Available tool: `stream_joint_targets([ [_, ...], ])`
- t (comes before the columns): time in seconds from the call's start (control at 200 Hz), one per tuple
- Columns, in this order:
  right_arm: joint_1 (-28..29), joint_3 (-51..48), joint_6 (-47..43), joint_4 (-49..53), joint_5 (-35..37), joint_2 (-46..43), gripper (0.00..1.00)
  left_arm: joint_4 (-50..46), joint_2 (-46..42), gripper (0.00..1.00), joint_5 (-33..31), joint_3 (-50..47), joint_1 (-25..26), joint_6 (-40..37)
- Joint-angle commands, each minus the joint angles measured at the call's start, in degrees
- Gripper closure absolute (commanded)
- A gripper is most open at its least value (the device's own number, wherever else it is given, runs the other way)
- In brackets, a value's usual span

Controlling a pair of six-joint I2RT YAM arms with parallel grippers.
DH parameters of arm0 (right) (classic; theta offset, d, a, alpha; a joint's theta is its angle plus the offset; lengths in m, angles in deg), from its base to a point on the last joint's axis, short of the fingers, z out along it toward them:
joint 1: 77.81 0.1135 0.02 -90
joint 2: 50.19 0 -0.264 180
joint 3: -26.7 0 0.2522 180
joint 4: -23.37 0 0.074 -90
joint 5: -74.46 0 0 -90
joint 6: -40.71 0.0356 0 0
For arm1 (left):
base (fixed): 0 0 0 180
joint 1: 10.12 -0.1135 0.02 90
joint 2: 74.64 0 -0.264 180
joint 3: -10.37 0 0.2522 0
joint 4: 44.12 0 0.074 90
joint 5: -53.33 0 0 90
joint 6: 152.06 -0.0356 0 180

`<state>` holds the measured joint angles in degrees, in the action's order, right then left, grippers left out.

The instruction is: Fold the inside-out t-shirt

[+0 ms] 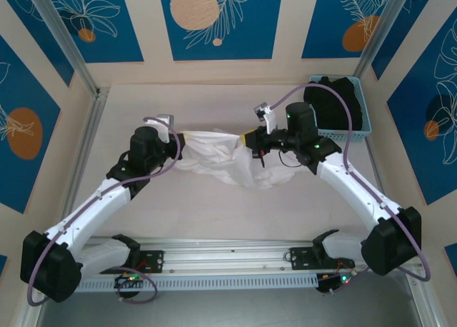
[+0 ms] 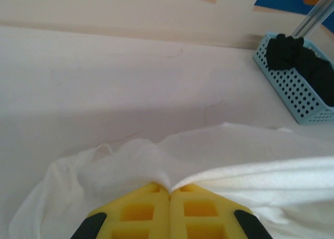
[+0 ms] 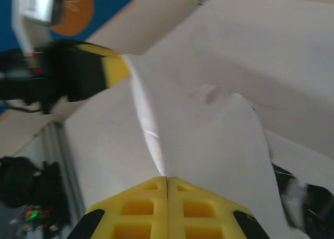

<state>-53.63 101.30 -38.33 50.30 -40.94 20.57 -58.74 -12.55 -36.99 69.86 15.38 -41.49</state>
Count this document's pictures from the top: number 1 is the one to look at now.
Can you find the white t-shirt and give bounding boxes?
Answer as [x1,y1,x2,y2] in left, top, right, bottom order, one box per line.
[174,126,299,191]

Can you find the light blue plastic basket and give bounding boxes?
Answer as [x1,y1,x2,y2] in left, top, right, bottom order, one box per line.
[308,75,373,144]

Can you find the black garment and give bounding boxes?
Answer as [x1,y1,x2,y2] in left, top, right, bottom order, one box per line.
[302,76,365,131]

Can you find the small circuit board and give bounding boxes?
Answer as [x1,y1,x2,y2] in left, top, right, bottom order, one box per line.
[114,273,144,288]
[317,271,356,294]

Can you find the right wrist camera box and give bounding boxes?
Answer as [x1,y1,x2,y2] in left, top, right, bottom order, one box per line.
[253,101,278,134]

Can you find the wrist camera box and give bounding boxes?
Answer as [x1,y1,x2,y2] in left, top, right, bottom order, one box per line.
[253,101,278,134]
[156,114,175,143]

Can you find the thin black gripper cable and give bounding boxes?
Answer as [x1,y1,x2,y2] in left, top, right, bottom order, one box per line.
[277,150,303,168]

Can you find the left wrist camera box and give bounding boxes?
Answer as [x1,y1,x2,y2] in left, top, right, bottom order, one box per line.
[156,114,175,143]

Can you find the aluminium table side rail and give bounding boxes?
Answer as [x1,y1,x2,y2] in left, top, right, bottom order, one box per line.
[363,141,399,241]
[51,87,110,249]

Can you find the aluminium mounting rail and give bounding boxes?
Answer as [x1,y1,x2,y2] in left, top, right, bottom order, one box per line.
[30,236,424,280]

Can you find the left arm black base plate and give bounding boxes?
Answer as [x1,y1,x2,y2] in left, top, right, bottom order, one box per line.
[137,250,165,273]

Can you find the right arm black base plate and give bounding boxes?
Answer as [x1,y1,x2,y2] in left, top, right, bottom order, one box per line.
[288,247,318,271]

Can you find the aluminium frame post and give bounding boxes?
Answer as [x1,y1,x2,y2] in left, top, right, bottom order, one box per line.
[26,0,99,96]
[348,0,411,89]

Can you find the grey slotted cable duct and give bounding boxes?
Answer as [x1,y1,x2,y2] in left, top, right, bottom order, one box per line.
[76,273,319,292]

